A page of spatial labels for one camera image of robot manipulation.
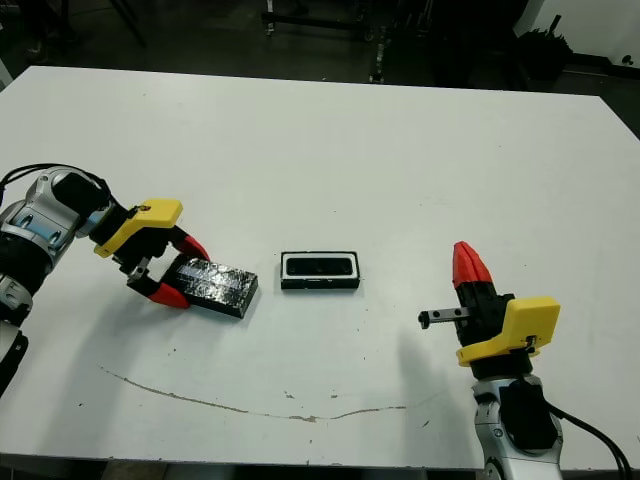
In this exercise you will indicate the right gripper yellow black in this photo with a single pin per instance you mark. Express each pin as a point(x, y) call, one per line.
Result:
point(530, 320)

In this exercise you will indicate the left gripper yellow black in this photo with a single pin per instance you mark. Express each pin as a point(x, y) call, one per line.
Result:
point(150, 212)

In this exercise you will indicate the glossy black box lid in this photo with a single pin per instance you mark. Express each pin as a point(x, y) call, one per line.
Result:
point(220, 285)

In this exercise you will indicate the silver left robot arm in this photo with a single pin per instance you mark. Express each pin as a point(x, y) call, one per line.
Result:
point(35, 215)

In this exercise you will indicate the black box base white lining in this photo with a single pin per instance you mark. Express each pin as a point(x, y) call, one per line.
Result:
point(320, 284)

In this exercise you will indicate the black bag on floor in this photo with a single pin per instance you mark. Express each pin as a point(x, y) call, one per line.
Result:
point(542, 50)

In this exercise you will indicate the slanted black stand leg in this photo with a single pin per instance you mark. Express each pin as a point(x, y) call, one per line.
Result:
point(129, 24)

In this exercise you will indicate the white furniture piece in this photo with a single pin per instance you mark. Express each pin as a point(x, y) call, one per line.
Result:
point(4, 75)

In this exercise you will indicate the black metal cart frame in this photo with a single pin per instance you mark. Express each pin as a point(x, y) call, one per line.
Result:
point(320, 21)

